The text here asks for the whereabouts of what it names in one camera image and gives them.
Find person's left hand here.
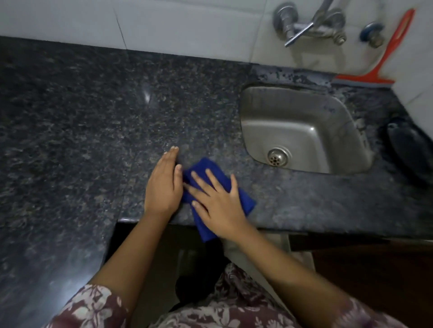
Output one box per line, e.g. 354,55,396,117
144,146,184,222

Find person's right hand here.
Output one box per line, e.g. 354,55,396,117
184,169,251,241

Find blue cleaning cloth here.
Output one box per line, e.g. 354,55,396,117
181,157,257,243

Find person's right forearm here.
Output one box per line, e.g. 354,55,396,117
226,226,356,328

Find person's left forearm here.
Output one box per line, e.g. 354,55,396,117
88,214,172,306

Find round metal drain strainer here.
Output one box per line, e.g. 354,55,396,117
267,147,289,167

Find stainless steel sink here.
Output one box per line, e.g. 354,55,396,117
239,84,373,175

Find maroon floral garment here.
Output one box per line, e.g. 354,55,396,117
43,263,410,328

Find brown wooden cabinet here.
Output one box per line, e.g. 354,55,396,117
288,232,433,328

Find red squeegee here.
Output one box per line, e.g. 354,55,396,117
333,8,416,89

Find chrome wall faucet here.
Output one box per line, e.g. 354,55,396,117
273,0,348,48

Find blue-capped wall valve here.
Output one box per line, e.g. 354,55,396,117
359,22,386,49

